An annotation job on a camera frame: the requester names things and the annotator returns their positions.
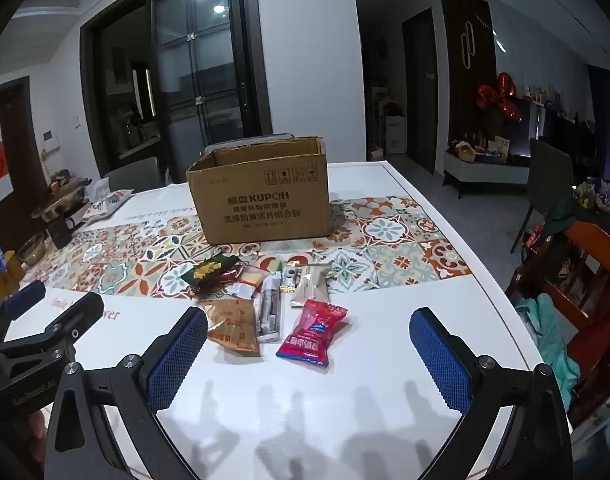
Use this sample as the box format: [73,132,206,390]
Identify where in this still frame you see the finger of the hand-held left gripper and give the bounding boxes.
[0,280,47,343]
[0,291,105,362]

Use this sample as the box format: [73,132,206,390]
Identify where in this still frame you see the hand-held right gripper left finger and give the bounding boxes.
[44,306,209,480]

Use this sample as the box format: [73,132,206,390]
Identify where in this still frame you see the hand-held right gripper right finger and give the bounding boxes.
[409,308,574,480]

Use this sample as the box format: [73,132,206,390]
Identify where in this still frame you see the brown snack packet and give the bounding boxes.
[200,297,262,358]

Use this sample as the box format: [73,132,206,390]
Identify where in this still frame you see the red patterned snack packet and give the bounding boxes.
[217,265,243,288]

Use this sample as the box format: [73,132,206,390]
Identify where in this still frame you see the yellow white snack packet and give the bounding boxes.
[227,265,266,303]

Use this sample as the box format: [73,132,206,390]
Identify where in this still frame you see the clear silver snack packet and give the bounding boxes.
[255,272,285,345]

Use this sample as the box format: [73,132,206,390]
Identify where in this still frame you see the red candy packet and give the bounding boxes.
[276,299,349,368]

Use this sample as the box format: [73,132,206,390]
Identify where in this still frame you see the small gold white packet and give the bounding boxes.
[280,260,306,293]

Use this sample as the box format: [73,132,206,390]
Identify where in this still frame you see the long beige snack packet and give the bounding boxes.
[291,262,332,308]

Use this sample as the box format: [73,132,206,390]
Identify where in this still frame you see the brown cardboard box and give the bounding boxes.
[186,135,333,246]

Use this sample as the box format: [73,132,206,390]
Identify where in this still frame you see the glass bowl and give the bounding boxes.
[16,232,46,267]

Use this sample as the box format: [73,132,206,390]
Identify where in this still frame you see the black pot base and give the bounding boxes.
[45,220,78,250]

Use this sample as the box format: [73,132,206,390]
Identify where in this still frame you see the metal hot pot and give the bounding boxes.
[38,175,93,223]

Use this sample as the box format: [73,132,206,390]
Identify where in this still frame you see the teal cloth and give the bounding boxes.
[515,292,580,406]

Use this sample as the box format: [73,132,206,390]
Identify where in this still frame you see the leaf-print fabric pouch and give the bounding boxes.
[81,187,135,221]

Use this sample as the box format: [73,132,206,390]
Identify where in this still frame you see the grey dining chair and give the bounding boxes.
[102,156,166,193]

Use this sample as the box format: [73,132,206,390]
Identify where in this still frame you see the wooden chair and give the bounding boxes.
[505,220,610,426]

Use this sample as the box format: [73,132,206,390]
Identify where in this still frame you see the white low cabinet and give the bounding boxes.
[442,150,530,200]

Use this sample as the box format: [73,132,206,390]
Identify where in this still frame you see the dark dining chair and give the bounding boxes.
[510,137,576,253]

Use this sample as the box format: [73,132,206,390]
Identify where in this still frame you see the flower bouquet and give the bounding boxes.
[572,177,610,216]

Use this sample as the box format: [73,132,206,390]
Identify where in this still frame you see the sliding glass door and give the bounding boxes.
[150,0,266,186]

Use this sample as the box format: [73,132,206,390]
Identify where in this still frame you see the black television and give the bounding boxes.
[515,97,596,161]

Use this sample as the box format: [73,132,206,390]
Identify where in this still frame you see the dark interior door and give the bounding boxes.
[402,7,448,176]

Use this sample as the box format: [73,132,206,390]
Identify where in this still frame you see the red foil balloons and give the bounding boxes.
[475,72,524,123]

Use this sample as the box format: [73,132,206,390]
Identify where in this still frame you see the purple curtain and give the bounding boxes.
[587,65,610,196]

